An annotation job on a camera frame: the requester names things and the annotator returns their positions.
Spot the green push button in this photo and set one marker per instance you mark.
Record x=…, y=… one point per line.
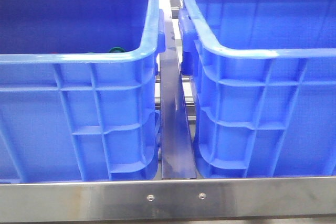
x=116, y=50

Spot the left blue plastic crate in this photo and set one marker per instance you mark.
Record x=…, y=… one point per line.
x=70, y=110

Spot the blue plastic crate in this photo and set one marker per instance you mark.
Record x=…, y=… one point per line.
x=70, y=110
x=263, y=82

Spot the right blue plastic crate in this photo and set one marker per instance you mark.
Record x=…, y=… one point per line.
x=263, y=82

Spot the steel divider rail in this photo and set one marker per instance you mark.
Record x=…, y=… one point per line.
x=176, y=146

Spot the left rail screw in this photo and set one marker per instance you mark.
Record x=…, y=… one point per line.
x=150, y=197

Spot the rail screw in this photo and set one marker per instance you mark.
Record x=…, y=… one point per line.
x=202, y=196
x=150, y=197

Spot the right rail screw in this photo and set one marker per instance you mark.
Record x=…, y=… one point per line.
x=202, y=196

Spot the steel front shelf rail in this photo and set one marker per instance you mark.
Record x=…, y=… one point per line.
x=174, y=199

